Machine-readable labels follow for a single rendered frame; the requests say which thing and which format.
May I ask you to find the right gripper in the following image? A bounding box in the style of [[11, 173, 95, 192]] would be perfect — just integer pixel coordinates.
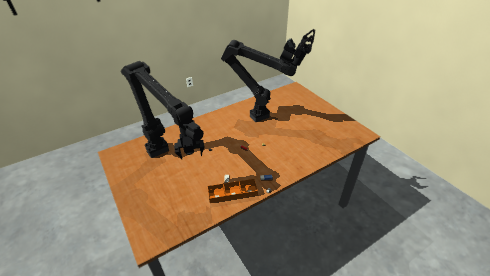
[[174, 139, 204, 158]]

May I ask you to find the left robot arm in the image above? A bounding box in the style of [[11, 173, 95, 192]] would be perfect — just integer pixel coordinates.
[[221, 38, 303, 118]]

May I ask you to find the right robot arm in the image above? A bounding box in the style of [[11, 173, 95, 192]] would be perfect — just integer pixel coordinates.
[[121, 61, 204, 155]]

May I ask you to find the orange two-compartment bin tray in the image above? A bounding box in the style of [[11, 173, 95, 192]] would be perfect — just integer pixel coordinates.
[[208, 179, 258, 203]]

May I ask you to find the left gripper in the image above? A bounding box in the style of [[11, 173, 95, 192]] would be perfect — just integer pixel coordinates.
[[298, 29, 315, 59]]

